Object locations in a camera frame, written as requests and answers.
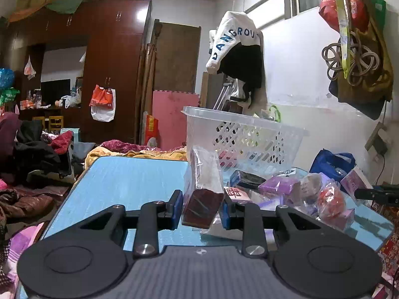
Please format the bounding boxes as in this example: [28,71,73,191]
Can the brown item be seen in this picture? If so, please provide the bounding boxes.
[181,145,224,229]

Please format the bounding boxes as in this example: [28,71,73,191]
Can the purple cardboard box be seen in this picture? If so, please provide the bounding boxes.
[258,175,300,201]

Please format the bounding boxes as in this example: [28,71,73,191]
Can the red ball in plastic bag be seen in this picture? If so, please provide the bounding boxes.
[316,182,346,221]

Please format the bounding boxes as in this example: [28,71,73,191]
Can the blue shopping bag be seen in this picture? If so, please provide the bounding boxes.
[309,149,356,182]

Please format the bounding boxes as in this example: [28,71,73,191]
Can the yellow patterned blanket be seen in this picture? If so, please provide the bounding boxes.
[84,147,187,169]

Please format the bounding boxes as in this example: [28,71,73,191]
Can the white plastic laundry basket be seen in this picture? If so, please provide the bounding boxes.
[182,106,308,179]

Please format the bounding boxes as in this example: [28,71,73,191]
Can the green and white tote bag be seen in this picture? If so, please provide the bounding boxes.
[252,105,281,123]

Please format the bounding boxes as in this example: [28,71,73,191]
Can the pink foam mat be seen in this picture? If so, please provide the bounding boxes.
[152,90,200,150]

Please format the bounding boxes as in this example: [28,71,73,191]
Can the teal storage box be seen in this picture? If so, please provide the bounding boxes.
[60,127,83,144]

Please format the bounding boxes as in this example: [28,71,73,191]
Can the brown hanging bag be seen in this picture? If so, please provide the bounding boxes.
[319,0,394,120]

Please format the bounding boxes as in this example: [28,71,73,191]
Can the red and white plastic bag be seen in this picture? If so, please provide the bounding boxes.
[89,84,116,123]

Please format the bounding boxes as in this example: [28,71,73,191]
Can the black television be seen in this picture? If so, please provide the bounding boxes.
[41,79,70,105]

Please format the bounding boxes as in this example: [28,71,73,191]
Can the white hoodie blue letters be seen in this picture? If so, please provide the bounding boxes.
[206,11,264,107]

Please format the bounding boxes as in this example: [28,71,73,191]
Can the brown wooden board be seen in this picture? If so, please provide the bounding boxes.
[151,19,201,93]

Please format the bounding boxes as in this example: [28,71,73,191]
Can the dark red wooden wardrobe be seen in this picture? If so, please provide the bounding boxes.
[2,0,151,143]

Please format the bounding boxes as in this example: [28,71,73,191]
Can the wall power socket with chargers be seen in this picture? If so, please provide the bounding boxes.
[365,122,389,161]

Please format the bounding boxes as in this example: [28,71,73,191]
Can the coiled beige rope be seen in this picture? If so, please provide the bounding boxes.
[321,32,382,86]

